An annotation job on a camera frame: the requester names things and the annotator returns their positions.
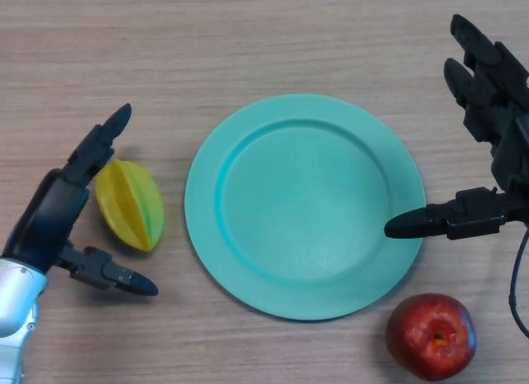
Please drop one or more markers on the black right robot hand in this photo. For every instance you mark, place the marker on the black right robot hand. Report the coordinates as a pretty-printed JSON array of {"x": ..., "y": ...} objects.
[{"x": 508, "y": 107}]

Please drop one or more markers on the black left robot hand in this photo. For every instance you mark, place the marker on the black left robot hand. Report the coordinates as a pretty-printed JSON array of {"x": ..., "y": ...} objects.
[{"x": 45, "y": 219}]

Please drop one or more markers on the yellow starfruit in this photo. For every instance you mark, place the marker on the yellow starfruit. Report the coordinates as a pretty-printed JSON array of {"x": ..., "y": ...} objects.
[{"x": 132, "y": 206}]

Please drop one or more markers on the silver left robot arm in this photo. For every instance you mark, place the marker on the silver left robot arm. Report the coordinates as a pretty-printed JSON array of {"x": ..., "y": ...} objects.
[{"x": 16, "y": 309}]

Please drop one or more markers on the green round plate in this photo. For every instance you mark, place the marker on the green round plate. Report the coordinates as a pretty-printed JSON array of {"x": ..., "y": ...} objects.
[{"x": 306, "y": 206}]

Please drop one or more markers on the red apple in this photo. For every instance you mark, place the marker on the red apple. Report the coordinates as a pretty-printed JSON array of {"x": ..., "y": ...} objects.
[{"x": 427, "y": 336}]

